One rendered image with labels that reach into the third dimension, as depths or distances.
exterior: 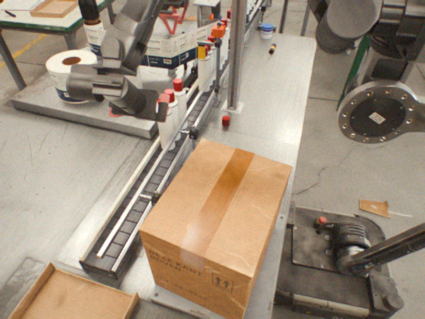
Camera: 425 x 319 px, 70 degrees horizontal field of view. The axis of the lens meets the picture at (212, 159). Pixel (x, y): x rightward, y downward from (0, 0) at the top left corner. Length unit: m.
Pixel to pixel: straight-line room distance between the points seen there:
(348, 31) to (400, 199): 1.96
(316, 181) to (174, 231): 1.77
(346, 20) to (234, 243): 0.43
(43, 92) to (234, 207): 1.15
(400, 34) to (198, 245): 0.51
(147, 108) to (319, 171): 1.83
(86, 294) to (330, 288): 1.09
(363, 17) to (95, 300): 0.85
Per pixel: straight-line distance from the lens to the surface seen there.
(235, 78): 1.30
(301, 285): 1.57
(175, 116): 1.07
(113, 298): 0.89
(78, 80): 0.66
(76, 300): 0.92
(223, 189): 0.67
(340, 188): 2.32
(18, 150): 1.38
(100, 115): 1.34
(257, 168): 0.72
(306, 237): 1.68
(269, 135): 1.27
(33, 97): 1.57
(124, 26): 0.63
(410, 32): 0.63
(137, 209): 0.96
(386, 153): 2.75
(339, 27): 0.57
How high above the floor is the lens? 1.64
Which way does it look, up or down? 45 degrees down
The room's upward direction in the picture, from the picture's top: 1 degrees clockwise
